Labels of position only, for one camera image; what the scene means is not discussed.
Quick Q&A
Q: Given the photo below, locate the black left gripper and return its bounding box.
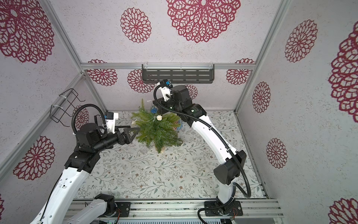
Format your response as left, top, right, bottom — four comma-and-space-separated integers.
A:
93, 126, 140, 154

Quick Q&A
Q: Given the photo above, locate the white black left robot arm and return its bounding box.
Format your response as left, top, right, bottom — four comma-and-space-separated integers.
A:
32, 123, 140, 224

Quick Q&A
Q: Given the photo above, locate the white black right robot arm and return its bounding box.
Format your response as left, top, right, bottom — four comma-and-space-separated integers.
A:
153, 81, 252, 204

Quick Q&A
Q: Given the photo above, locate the small green christmas tree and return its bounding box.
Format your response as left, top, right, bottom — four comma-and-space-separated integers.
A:
131, 100, 183, 153

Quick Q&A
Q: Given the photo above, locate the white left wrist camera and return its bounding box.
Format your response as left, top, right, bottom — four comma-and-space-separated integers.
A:
105, 112, 119, 133

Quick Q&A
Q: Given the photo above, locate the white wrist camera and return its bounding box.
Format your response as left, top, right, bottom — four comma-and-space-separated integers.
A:
158, 79, 172, 102
105, 112, 119, 133

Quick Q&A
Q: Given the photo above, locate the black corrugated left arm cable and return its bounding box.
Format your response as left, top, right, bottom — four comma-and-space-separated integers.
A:
71, 104, 107, 135

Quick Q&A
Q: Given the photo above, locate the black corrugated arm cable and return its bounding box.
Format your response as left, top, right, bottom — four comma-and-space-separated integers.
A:
153, 83, 252, 224
71, 104, 107, 135

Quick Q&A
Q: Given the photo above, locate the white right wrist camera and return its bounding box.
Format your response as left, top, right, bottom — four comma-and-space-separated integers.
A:
158, 79, 172, 102

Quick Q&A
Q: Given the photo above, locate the black wire wall basket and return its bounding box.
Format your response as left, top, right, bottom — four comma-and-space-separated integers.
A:
49, 88, 85, 127

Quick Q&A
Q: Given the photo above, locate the grey metal wall shelf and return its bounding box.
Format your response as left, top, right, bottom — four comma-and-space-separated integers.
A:
142, 64, 215, 84

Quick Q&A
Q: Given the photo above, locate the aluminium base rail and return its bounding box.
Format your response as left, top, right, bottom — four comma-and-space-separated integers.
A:
67, 198, 284, 222

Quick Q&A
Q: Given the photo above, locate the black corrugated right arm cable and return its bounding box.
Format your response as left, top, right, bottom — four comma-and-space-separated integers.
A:
153, 83, 252, 224

